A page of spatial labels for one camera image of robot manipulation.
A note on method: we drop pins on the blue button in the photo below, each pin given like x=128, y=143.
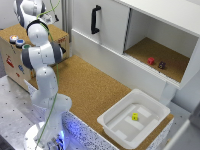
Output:
x=20, y=42

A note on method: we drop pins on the green button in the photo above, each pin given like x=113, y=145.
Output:
x=25, y=46

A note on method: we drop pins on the purple block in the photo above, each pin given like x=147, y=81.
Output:
x=161, y=65

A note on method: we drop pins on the wooden drawer box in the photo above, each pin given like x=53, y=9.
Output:
x=11, y=68

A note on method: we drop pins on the yellow block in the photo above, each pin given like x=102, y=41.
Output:
x=134, y=116

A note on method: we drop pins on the red button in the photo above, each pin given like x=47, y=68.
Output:
x=13, y=38

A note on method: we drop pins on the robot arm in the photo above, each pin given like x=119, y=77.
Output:
x=45, y=83

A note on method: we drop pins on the pink block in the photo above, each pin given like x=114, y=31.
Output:
x=151, y=61

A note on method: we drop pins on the white sliding door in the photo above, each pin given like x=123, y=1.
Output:
x=111, y=23

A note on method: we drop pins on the white cabinet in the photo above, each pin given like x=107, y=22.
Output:
x=110, y=68

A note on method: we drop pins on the white plastic box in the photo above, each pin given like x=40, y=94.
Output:
x=113, y=125

